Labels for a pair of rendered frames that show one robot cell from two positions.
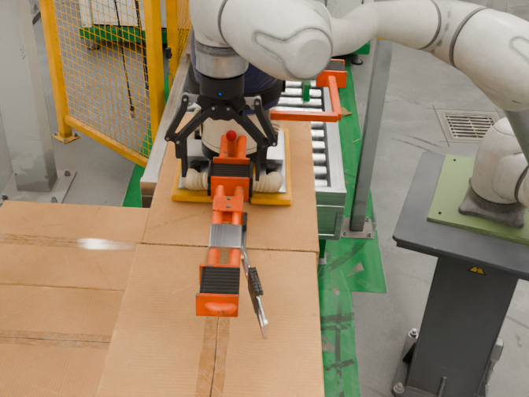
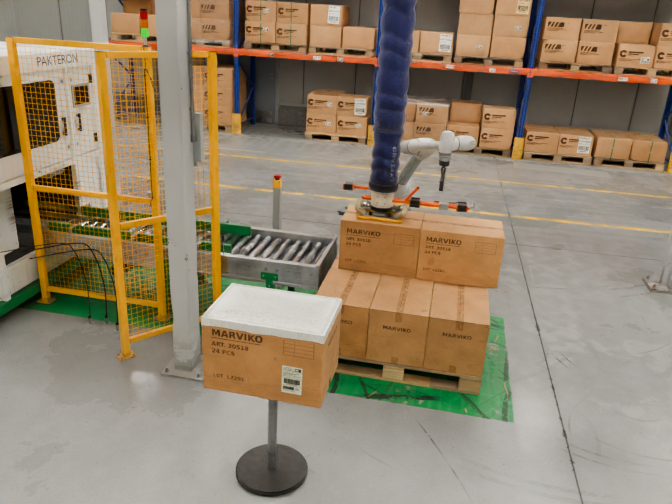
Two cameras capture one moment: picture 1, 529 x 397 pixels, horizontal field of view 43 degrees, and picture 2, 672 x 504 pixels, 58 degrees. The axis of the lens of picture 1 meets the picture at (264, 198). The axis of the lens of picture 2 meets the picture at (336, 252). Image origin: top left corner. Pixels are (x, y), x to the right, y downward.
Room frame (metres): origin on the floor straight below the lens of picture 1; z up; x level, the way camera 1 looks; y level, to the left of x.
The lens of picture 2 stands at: (1.00, 4.53, 2.41)
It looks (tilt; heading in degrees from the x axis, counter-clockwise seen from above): 22 degrees down; 280
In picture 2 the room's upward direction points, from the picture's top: 3 degrees clockwise
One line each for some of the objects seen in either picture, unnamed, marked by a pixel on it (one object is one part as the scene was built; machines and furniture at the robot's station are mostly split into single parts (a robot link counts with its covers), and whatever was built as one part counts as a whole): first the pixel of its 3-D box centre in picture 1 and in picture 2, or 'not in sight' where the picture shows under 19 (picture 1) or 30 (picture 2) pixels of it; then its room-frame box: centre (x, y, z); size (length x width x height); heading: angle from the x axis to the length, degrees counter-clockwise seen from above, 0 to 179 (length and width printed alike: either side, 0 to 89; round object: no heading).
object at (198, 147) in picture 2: not in sight; (187, 135); (2.64, 0.98, 1.62); 0.20 x 0.05 x 0.30; 0
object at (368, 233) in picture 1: (356, 226); not in sight; (2.46, -0.43, 0.01); 0.15 x 0.15 x 0.03; 0
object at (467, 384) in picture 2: not in sight; (400, 338); (1.22, 0.37, 0.07); 1.20 x 1.00 x 0.14; 0
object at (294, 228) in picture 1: (235, 232); (381, 240); (1.46, 0.07, 0.74); 0.60 x 0.40 x 0.40; 1
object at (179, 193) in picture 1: (197, 155); (379, 215); (1.48, 0.18, 0.98); 0.34 x 0.10 x 0.05; 2
